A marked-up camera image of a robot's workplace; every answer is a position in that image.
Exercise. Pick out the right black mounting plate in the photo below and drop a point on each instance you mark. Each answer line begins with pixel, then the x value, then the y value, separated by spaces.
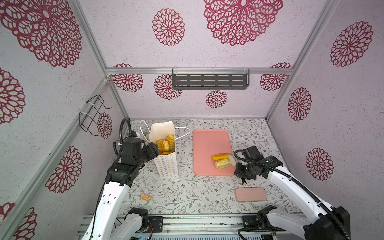
pixel 253 222

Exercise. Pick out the black wire wall rack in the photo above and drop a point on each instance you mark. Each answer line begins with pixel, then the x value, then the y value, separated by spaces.
pixel 88 120

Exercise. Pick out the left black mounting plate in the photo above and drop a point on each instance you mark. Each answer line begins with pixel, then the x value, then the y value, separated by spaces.
pixel 154 224

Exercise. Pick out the dark grey wall shelf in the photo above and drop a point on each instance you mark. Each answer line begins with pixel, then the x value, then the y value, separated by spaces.
pixel 213 81

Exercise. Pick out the pink rectangular box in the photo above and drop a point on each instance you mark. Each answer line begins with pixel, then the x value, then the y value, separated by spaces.
pixel 247 195

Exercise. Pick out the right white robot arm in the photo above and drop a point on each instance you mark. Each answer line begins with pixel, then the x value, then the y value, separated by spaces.
pixel 319 219

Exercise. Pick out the cream sandwich bread slice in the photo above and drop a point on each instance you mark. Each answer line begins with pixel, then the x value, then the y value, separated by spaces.
pixel 223 163

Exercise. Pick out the ridged striped bread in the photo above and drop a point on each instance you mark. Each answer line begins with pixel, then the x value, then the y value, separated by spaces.
pixel 171 141

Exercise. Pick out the pink tray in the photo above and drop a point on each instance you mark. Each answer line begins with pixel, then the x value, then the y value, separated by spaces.
pixel 207 143

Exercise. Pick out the yellow bread roll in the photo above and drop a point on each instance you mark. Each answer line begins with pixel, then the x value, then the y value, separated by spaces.
pixel 219 157

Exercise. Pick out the white paper bag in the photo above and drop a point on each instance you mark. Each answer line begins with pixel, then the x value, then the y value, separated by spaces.
pixel 164 135

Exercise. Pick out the black mounting plate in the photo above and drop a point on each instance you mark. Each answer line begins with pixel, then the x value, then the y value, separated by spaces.
pixel 154 224
pixel 253 222

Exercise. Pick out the small cracker biscuit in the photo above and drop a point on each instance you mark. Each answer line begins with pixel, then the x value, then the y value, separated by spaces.
pixel 145 197

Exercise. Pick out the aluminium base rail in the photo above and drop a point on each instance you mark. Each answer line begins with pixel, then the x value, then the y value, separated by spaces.
pixel 199 224

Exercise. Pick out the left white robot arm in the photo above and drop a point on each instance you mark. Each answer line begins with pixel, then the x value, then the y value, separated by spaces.
pixel 110 199

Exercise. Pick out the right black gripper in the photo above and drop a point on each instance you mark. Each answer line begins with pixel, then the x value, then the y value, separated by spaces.
pixel 237 171

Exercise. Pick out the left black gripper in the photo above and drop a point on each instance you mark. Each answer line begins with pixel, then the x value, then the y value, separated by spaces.
pixel 152 151

